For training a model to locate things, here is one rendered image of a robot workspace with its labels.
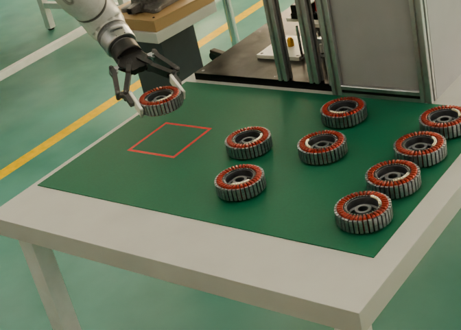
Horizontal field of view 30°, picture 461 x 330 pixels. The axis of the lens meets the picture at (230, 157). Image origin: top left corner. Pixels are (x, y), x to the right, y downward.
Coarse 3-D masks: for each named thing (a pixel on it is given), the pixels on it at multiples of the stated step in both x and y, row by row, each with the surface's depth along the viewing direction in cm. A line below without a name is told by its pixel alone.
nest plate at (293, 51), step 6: (288, 36) 260; (294, 36) 259; (300, 36) 258; (318, 36) 255; (294, 42) 255; (270, 48) 255; (288, 48) 252; (294, 48) 251; (258, 54) 252; (264, 54) 251; (270, 54) 250; (294, 54) 246; (294, 60) 245
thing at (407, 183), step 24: (432, 120) 196; (456, 120) 190; (408, 144) 188; (432, 144) 183; (384, 168) 179; (408, 168) 176; (360, 192) 172; (384, 192) 173; (408, 192) 173; (336, 216) 167; (360, 216) 164; (384, 216) 164
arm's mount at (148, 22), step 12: (180, 0) 317; (192, 0) 314; (204, 0) 317; (144, 12) 312; (168, 12) 306; (180, 12) 309; (192, 12) 314; (132, 24) 309; (144, 24) 304; (156, 24) 301; (168, 24) 306
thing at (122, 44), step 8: (120, 40) 222; (128, 40) 223; (112, 48) 224; (120, 48) 222; (128, 48) 222; (136, 48) 223; (112, 56) 225; (120, 56) 223; (128, 56) 223; (144, 56) 223; (120, 64) 221; (136, 64) 221; (144, 64) 222; (136, 72) 222
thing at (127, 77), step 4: (128, 60) 221; (128, 64) 220; (128, 68) 220; (128, 72) 219; (128, 76) 219; (128, 80) 218; (124, 84) 217; (128, 84) 217; (124, 88) 216; (128, 88) 217; (124, 92) 216; (124, 100) 218
